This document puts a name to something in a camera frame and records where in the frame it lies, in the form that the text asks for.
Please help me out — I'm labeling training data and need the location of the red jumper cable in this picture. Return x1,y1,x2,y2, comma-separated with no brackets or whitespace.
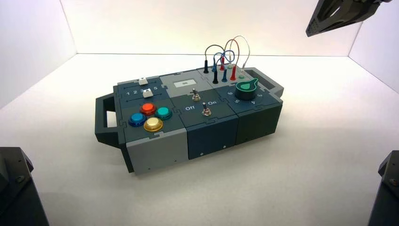
219,39,240,81

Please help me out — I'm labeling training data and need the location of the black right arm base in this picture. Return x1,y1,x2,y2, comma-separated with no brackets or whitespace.
367,150,399,226

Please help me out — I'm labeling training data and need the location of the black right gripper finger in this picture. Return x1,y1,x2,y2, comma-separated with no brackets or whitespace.
331,0,384,23
305,0,364,37

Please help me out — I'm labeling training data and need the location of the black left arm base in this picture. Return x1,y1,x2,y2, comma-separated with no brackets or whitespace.
0,147,50,226

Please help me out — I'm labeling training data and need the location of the red arcade push button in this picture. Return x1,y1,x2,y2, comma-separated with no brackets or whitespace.
139,103,157,116

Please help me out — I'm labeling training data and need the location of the blue arcade push button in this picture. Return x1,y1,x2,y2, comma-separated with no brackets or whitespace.
128,113,147,127

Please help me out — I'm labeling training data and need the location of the teal arcade push button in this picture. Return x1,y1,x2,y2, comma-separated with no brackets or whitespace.
154,107,173,121

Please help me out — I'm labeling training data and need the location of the green rotary knob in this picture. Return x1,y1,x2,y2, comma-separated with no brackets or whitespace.
234,78,259,101

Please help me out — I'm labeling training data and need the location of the small white display screen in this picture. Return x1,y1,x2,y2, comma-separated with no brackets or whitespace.
173,79,197,88

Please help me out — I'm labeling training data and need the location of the black jumper cable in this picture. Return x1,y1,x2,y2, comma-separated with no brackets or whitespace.
203,44,226,84

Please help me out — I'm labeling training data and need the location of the blue jumper cable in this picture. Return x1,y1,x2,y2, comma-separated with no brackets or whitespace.
212,49,235,83

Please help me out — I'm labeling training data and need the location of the yellow arcade push button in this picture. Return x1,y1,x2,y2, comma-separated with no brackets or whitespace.
143,117,164,133

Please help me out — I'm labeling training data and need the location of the grey modular control box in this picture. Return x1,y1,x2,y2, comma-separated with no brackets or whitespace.
95,67,285,175

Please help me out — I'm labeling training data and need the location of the white jumper cable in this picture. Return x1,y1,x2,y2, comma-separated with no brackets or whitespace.
227,35,251,79

